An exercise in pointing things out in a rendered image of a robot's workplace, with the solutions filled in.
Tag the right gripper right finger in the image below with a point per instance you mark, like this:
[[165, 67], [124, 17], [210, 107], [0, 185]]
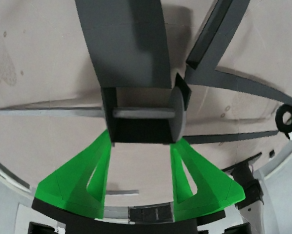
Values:
[[215, 189]]

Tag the black-handled putty knife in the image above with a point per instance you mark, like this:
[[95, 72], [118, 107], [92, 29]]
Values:
[[272, 154]]

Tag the grey flat bar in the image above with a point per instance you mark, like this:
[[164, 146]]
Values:
[[122, 193]]

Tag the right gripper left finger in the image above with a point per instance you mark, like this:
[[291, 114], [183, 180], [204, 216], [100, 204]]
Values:
[[66, 187]]

